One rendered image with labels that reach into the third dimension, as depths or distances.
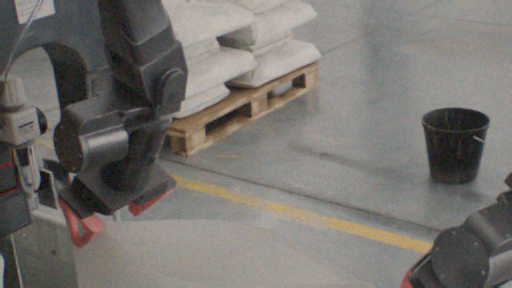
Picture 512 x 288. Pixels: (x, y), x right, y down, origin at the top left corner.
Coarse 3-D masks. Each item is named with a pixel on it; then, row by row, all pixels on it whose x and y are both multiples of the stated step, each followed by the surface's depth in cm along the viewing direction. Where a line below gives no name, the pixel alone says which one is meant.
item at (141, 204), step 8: (168, 184) 100; (176, 184) 102; (152, 192) 97; (160, 192) 99; (168, 192) 101; (136, 200) 97; (144, 200) 97; (152, 200) 103; (136, 208) 105; (144, 208) 104; (136, 216) 105
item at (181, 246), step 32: (128, 224) 98; (160, 224) 98; (192, 224) 98; (224, 224) 98; (96, 256) 99; (128, 256) 92; (160, 256) 100; (192, 256) 100; (224, 256) 100; (256, 256) 98; (288, 256) 94; (320, 256) 89
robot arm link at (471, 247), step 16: (480, 208) 64; (496, 208) 65; (464, 224) 64; (480, 224) 63; (496, 224) 63; (448, 240) 65; (464, 240) 64; (480, 240) 63; (496, 240) 62; (432, 256) 66; (448, 256) 65; (464, 256) 64; (480, 256) 63; (496, 256) 63; (448, 272) 65; (464, 272) 64; (480, 272) 63; (496, 272) 64
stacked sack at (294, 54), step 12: (276, 48) 451; (288, 48) 451; (300, 48) 454; (312, 48) 459; (264, 60) 431; (276, 60) 435; (288, 60) 440; (300, 60) 450; (312, 60) 460; (252, 72) 423; (264, 72) 424; (276, 72) 432; (288, 72) 445; (228, 84) 431; (240, 84) 426; (252, 84) 421
